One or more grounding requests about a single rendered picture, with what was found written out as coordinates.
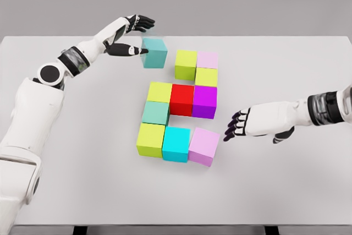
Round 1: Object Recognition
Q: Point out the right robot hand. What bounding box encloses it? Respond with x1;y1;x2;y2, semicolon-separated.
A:
223;102;295;144

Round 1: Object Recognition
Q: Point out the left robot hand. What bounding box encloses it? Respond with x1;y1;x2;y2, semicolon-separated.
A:
93;14;156;57

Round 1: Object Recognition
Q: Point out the teal cube block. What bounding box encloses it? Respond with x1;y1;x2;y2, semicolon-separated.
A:
141;37;168;69

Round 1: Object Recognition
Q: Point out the purple cube block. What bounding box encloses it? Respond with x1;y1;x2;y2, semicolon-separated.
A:
191;86;218;120

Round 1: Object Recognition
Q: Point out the light pink cube block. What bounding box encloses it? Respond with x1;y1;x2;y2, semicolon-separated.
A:
196;51;219;69
188;127;221;167

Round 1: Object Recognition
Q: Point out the yellow-green cube block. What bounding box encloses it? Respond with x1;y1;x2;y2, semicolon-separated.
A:
174;50;198;81
146;81;173;104
136;123;166;159
194;67;219;88

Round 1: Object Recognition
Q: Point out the red cube block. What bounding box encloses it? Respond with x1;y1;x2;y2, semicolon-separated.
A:
169;84;195;117

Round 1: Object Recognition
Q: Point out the mint green cube block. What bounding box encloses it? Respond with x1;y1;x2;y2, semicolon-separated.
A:
141;100;171;127

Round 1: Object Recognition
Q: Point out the cyan cube block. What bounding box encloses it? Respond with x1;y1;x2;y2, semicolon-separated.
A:
161;126;191;163

